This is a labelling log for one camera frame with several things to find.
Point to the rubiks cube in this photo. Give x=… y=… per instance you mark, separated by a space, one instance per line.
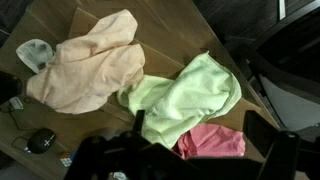
x=66 y=159

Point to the pink shirt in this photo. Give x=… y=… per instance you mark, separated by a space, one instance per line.
x=213 y=141

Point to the peach shirt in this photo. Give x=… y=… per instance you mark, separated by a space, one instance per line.
x=86 y=73

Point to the white stained cloth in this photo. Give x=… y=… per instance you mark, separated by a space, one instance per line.
x=33 y=53

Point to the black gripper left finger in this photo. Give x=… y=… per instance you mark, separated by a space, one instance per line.
x=139 y=123

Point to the white paper tag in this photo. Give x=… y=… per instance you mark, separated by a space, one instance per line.
x=16 y=103

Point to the grey office chair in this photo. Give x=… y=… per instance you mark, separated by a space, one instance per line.
x=293 y=106

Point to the large cardboard box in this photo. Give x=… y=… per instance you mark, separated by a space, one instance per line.
x=160 y=60

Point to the light yellow shirt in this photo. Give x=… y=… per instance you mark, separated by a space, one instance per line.
x=186 y=100

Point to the black round speaker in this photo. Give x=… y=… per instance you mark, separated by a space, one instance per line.
x=41 y=141

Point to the black rounded bag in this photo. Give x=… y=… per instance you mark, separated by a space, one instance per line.
x=9 y=87

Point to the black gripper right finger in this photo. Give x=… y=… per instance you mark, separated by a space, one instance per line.
x=263 y=140

